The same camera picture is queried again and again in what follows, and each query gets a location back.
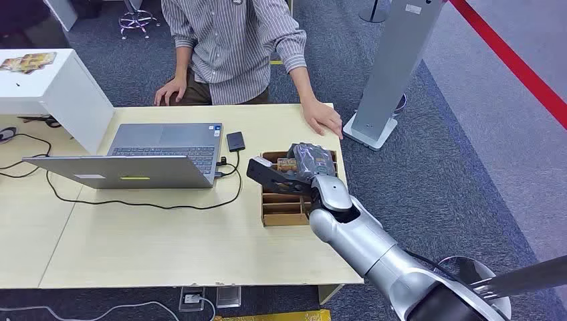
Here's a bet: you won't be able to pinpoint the grey open laptop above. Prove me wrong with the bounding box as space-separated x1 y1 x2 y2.
22 122 224 191

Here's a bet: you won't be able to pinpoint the person's right hand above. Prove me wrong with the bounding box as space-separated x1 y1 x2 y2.
153 76 189 107

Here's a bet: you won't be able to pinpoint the red barrier belt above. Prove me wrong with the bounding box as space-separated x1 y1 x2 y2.
447 0 567 130

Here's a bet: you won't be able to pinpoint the short black drive cable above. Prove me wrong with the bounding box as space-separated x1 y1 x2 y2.
216 150 243 179

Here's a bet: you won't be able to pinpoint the round shiny metal disc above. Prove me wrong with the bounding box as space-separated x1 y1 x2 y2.
433 255 513 321

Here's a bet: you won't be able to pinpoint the round stanchion base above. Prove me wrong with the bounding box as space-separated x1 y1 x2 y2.
358 0 392 24

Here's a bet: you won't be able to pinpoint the wooden divided card box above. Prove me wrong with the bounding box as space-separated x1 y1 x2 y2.
259 150 340 228

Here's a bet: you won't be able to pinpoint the floor power socket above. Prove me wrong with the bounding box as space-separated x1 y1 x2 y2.
178 287 207 313

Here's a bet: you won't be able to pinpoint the chrome office chair base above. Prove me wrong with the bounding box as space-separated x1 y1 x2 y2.
118 0 162 40

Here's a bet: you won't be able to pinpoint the yellow patterned board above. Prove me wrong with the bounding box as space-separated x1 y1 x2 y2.
214 309 332 321

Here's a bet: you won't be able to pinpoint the person's left hand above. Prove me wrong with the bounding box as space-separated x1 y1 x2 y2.
302 98 344 141

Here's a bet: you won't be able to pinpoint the wooden table leg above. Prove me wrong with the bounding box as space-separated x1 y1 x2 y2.
317 284 345 306

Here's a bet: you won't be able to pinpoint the person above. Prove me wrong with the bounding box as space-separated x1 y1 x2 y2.
153 0 344 141

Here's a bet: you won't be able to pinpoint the black scissors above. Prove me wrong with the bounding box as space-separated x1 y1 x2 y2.
17 114 62 130

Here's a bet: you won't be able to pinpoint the small black external drive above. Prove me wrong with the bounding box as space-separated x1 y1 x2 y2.
225 130 247 153

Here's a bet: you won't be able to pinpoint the clear floor socket cover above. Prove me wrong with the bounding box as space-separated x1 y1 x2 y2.
215 286 243 309

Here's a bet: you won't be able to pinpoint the grey standing kiosk panel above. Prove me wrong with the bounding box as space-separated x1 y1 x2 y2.
342 0 445 152

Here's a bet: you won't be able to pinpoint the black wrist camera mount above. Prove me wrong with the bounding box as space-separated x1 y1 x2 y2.
246 156 313 197

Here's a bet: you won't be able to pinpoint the long black power cable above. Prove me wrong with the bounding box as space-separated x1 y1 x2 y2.
0 132 243 212

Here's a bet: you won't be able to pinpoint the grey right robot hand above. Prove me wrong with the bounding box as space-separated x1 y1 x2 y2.
287 142 336 181

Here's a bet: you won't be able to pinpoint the white cable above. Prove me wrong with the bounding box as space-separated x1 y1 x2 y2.
0 295 217 321

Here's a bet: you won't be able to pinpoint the dark grey metal bar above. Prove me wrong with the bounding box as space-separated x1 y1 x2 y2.
470 254 567 302

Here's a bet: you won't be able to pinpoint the white box cabinet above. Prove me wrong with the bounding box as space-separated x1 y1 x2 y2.
0 48 116 156

